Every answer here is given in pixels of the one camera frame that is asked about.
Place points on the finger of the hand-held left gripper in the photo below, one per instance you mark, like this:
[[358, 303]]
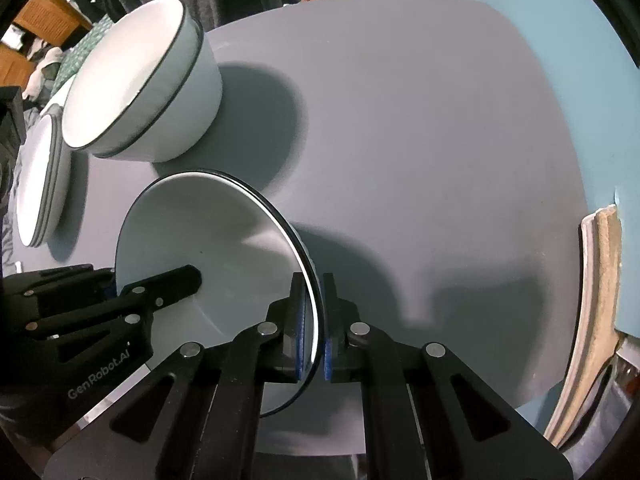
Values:
[[60, 280], [175, 282]]

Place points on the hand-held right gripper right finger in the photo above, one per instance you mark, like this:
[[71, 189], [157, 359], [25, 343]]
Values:
[[330, 360]]

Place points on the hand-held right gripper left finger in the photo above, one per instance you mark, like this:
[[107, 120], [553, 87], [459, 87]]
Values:
[[300, 320]]

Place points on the small white dark-rimmed plate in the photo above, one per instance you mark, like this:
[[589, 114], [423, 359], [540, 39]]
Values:
[[210, 225]]

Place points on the white dark-rimmed bowl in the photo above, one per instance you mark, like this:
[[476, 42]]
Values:
[[115, 85], [200, 95]]

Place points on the green patterned cloth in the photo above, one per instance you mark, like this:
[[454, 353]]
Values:
[[75, 62]]

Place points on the brown wooden furniture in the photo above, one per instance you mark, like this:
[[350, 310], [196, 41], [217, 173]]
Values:
[[45, 15]]

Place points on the beige curved wooden board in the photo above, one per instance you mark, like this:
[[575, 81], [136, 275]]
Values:
[[600, 270]]

